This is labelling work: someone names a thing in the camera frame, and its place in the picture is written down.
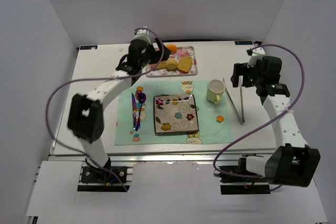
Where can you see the green cartoon placemat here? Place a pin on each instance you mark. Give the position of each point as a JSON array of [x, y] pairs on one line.
[[214, 120]]

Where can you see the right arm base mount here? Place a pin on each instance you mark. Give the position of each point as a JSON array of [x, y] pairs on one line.
[[231, 185]]

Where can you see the square floral plate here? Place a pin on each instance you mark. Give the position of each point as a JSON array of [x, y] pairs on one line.
[[175, 114]]

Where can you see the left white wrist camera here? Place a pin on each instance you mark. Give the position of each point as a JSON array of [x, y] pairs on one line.
[[142, 34]]

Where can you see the bread slice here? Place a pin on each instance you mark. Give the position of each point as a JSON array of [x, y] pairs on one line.
[[161, 65], [185, 64]]

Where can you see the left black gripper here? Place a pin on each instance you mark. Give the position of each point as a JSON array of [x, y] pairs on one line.
[[157, 51]]

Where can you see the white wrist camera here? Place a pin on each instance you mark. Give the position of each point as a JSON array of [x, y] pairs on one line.
[[254, 54], [142, 34]]

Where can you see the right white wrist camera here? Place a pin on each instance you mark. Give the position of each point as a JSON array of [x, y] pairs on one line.
[[254, 54]]

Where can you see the floral serving tray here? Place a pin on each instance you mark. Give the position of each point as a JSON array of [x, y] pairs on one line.
[[181, 51]]

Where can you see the purple iridescent spoon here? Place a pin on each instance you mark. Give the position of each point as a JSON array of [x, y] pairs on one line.
[[141, 99]]

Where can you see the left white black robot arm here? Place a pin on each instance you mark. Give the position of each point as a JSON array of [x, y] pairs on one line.
[[86, 120]]

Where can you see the left black table label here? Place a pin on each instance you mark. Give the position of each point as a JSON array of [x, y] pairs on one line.
[[88, 47]]

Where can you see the purple iridescent knife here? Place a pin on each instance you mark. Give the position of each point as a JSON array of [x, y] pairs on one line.
[[134, 105]]

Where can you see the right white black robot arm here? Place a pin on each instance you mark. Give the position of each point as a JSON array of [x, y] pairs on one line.
[[293, 163]]

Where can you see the yellow mug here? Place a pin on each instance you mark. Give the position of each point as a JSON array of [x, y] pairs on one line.
[[215, 90]]

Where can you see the metal tongs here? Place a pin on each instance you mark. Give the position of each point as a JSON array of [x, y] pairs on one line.
[[238, 110]]

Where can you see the black table label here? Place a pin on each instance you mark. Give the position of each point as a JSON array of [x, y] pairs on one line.
[[88, 47], [244, 42]]

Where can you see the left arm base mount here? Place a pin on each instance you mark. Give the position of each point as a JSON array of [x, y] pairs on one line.
[[93, 179]]

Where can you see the bread slice right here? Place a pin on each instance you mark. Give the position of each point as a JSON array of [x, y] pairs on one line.
[[185, 64]]

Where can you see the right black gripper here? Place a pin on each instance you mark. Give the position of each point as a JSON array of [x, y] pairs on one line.
[[238, 73]]

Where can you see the small round bread piece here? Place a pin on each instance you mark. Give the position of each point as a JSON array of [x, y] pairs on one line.
[[171, 64]]

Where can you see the bread slice left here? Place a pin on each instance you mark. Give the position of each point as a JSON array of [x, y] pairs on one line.
[[161, 65]]

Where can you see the right black table label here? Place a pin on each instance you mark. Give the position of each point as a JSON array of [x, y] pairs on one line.
[[244, 42]]

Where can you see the orange fruit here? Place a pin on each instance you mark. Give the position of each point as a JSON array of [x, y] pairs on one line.
[[172, 48]]

